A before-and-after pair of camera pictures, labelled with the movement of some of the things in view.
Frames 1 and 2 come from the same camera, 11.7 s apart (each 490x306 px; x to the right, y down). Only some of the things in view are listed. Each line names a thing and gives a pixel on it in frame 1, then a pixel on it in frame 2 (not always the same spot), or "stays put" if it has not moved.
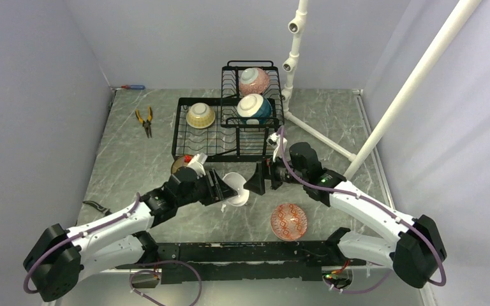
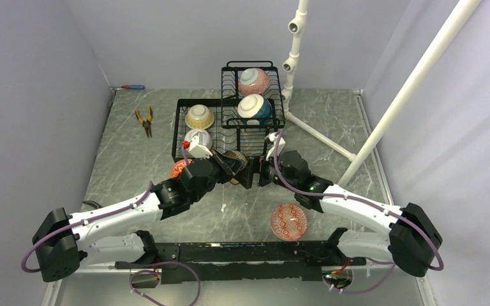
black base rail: (298, 261) stays put
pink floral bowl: (253, 80) stays put
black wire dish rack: (235, 127) stays put
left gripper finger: (221, 189) to (222, 166)
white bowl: (236, 182) to (208, 139)
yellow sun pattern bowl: (200, 115) stays put
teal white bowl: (254, 105) stays put
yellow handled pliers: (147, 123) stays put
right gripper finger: (256, 183) to (245, 176)
